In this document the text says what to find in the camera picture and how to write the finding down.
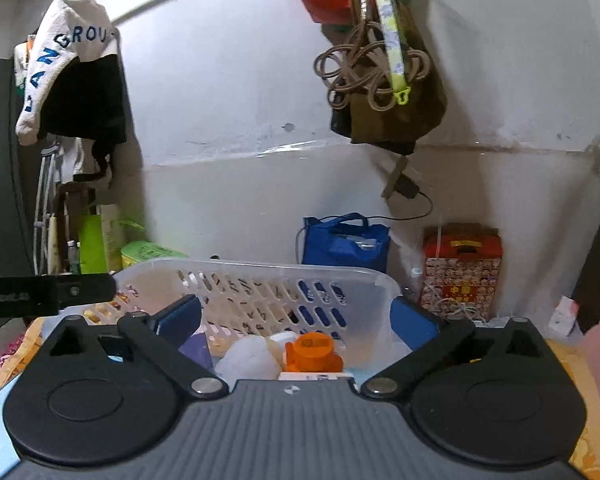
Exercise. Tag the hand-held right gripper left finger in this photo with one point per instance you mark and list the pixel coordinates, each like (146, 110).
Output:
(180, 316)

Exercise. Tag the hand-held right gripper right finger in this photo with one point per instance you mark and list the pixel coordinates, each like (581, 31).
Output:
(411, 322)

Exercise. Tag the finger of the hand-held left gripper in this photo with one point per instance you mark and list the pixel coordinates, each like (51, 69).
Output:
(85, 290)

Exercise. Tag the purple box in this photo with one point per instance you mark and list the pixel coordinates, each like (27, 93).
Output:
(197, 352)

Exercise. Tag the grey plush toy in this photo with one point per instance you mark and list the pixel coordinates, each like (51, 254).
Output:
(245, 360)

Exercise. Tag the clear plastic basket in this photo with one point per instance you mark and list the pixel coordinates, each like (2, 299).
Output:
(260, 290)

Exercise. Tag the orange bottle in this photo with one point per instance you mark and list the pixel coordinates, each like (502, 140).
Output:
(312, 352)

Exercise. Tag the small white plastic bottle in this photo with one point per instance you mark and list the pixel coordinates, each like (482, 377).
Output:
(281, 342)

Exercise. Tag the clear water bottle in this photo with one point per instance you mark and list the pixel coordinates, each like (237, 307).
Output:
(71, 257)

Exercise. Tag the green paper bag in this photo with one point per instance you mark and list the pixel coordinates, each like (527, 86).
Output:
(95, 240)

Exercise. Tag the floral blanket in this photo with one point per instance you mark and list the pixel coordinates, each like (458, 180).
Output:
(10, 360)

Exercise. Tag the green yellow box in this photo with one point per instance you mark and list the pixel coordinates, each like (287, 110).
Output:
(147, 254)

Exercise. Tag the red gift box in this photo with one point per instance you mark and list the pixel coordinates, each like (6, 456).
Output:
(460, 270)

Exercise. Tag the metal crutch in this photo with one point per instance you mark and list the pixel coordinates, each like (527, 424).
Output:
(45, 200)

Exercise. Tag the blue tote bag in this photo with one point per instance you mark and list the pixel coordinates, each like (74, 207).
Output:
(345, 247)

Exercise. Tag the black power adapter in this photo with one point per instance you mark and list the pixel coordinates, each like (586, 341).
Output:
(407, 187)

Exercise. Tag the dark cabinet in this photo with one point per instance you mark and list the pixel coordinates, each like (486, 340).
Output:
(2, 160)

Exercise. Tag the small white carton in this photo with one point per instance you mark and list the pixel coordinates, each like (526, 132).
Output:
(564, 315)

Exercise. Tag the black garment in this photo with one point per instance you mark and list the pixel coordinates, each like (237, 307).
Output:
(90, 100)

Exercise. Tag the dark headboard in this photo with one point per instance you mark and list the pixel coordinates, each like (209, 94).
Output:
(597, 270)

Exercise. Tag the orange patterned blanket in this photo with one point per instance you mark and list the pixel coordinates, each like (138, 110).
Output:
(585, 410)

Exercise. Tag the brown hanging bag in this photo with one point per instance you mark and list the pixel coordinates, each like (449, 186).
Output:
(410, 120)

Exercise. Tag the hanging white clothes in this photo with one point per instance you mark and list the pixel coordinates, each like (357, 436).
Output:
(55, 60)

